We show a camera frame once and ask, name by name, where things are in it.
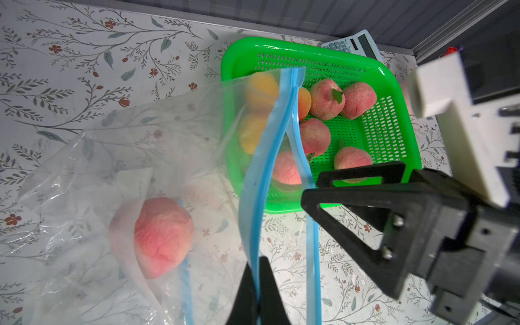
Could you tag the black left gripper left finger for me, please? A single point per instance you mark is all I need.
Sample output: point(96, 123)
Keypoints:
point(245, 308)

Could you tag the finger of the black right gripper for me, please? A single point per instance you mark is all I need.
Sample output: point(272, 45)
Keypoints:
point(389, 172)

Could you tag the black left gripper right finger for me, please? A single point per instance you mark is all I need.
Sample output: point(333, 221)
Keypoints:
point(271, 308)

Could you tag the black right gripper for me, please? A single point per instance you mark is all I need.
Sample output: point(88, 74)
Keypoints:
point(462, 245)

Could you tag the pink peach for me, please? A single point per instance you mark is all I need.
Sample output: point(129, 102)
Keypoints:
point(359, 98)
point(315, 137)
point(327, 100)
point(351, 157)
point(159, 229)
point(285, 169)

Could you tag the red yellow peach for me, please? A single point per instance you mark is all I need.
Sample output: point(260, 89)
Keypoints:
point(304, 103)

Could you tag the clear zip-top bag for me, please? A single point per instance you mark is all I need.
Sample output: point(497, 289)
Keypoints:
point(185, 148)

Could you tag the green plastic basket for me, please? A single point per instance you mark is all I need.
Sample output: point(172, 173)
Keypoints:
point(385, 131)

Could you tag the light blue calculator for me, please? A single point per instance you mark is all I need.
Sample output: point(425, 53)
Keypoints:
point(361, 44)

